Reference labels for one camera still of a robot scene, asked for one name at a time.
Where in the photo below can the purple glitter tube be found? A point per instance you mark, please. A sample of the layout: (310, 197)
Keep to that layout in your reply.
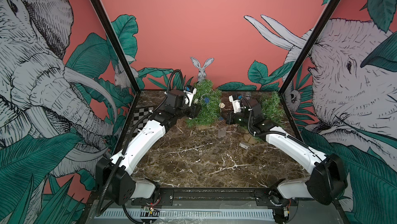
(247, 94)

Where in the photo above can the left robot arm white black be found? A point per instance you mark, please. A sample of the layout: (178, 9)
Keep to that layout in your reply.
(114, 176)

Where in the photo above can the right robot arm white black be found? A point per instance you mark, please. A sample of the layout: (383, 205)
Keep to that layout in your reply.
(327, 178)

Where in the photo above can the small clear plastic cup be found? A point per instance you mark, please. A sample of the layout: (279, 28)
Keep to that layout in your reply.
(222, 132)

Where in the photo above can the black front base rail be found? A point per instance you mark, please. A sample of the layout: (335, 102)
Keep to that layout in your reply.
(214, 196)

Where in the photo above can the green christmas tree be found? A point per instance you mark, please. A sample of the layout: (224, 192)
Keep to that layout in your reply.
(269, 109)
(210, 112)

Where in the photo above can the black frame post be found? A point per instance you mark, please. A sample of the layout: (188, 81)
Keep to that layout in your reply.
(317, 30)
(110, 32)

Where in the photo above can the black white checkerboard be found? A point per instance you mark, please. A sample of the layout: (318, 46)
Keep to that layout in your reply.
(139, 113)

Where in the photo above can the white slotted cable duct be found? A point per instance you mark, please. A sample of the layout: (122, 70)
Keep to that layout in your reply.
(186, 213)

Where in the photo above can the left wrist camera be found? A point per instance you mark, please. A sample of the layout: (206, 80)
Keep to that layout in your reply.
(189, 92)

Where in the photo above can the right black frame post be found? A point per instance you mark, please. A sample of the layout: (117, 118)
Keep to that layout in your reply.
(317, 30)

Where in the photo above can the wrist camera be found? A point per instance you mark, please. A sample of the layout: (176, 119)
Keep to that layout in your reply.
(189, 92)
(236, 102)

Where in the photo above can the rattan ball string light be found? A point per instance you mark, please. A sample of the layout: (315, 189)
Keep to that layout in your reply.
(206, 100)

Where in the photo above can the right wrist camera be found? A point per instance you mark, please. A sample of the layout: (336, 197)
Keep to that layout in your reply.
(236, 102)

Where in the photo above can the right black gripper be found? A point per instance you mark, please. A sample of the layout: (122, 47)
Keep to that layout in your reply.
(230, 118)

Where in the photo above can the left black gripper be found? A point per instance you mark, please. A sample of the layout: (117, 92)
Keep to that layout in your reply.
(194, 111)

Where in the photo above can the left black frame post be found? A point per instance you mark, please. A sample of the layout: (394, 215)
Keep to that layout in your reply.
(110, 32)

